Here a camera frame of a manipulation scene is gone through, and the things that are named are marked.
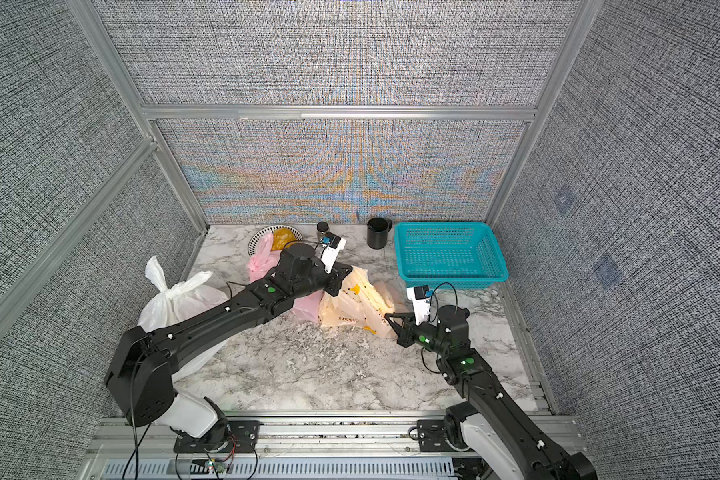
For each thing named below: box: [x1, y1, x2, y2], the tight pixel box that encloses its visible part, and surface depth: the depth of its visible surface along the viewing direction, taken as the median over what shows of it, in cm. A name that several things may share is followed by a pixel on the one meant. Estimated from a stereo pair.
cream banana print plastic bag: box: [319, 266, 396, 337], surface depth 80 cm
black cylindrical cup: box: [367, 217, 393, 250], surface depth 113 cm
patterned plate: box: [248, 224, 303, 256], surface depth 115 cm
